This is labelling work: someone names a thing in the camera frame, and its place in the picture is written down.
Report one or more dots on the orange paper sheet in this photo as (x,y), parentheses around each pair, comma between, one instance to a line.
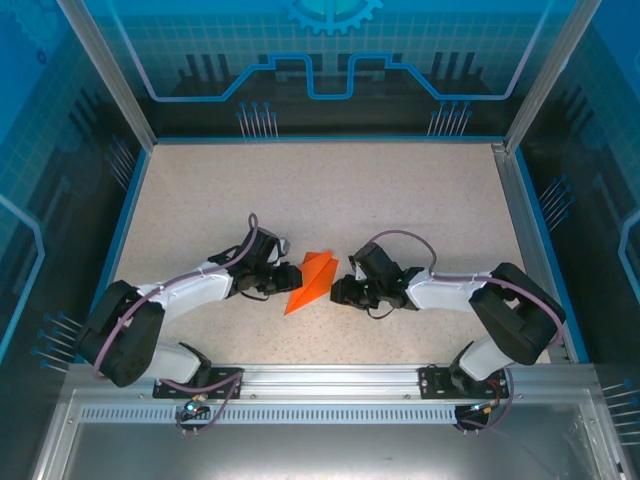
(312,285)

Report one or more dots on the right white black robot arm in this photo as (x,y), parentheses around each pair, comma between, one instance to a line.
(520,320)

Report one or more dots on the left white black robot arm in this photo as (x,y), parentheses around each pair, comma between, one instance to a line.
(120,345)

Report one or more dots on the grey metal panel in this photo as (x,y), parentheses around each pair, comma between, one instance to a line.
(320,450)

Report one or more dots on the connector plug with green light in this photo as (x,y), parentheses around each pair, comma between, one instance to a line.
(481,407)
(194,406)

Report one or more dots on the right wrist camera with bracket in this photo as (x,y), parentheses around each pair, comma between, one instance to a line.
(358,272)

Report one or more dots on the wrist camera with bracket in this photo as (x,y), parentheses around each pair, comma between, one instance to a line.
(285,245)
(358,272)

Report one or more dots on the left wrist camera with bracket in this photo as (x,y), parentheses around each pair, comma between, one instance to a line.
(285,245)

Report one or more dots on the long aluminium mounting rail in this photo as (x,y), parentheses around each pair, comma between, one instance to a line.
(330,380)

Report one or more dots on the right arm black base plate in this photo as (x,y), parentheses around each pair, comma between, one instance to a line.
(435,382)

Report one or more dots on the aluminium side rail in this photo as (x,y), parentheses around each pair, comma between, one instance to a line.
(529,250)

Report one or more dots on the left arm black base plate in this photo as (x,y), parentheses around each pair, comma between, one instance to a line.
(170,390)

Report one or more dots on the aluminium corner post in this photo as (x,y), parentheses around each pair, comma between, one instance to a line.
(111,75)
(544,75)

